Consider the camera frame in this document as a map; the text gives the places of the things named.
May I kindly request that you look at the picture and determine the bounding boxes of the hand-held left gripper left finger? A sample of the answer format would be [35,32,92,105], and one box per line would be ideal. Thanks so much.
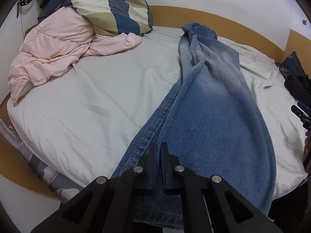
[31,141,156,233]

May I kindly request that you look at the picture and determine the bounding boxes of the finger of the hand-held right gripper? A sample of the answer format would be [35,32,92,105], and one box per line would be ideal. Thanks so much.
[291,105,311,130]
[298,101,311,114]

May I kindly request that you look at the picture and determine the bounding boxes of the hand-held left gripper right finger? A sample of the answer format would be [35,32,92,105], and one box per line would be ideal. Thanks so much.
[161,141,283,233]

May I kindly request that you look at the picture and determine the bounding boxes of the blue denim jeans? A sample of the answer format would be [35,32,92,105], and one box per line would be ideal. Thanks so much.
[110,22,277,230]

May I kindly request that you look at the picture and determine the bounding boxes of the person's right hand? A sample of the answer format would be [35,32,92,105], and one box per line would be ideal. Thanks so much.
[304,131,311,158]

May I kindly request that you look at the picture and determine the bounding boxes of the navy printed cloth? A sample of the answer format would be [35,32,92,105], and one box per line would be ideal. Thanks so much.
[276,51,308,78]

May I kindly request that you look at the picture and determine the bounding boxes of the white bed sheet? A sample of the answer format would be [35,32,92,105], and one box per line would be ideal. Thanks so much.
[7,25,309,203]

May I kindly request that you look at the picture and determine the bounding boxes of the pink duvet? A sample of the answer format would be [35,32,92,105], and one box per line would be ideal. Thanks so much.
[7,5,142,106]

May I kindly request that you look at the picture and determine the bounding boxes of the blue beige checked pillow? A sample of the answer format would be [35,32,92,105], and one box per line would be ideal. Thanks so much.
[38,0,154,37]

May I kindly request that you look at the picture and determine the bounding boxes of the wooden bed frame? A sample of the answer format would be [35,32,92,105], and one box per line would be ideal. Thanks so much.
[0,5,311,199]

